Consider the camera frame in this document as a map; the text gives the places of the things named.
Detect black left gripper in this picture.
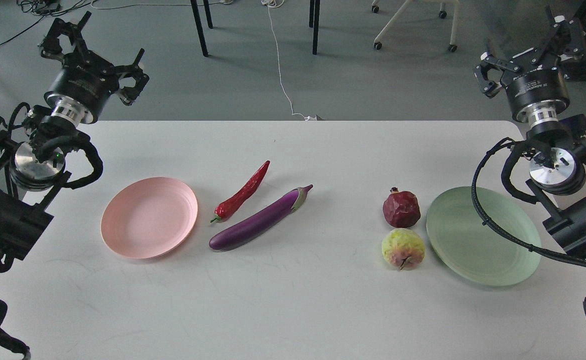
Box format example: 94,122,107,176
39,11,150,125

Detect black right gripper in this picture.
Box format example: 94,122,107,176
474,6,586,123

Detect red chili pepper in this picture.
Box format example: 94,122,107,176
210,160,271,224

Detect dark red pomegranate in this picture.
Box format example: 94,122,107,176
382,187,422,228

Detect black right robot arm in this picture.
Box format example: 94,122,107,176
470,6,586,268

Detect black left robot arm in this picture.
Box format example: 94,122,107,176
0,11,150,360

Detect white office chair base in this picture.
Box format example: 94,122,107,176
373,0,462,54

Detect pink plate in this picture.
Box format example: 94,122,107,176
99,177,199,260

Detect green plate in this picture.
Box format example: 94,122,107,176
425,186,542,287

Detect black table legs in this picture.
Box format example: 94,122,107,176
189,0,321,57

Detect purple eggplant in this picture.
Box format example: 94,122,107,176
208,184,314,252

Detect black floor cables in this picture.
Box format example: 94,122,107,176
0,0,94,58

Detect white floor cable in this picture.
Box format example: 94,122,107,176
261,0,318,122

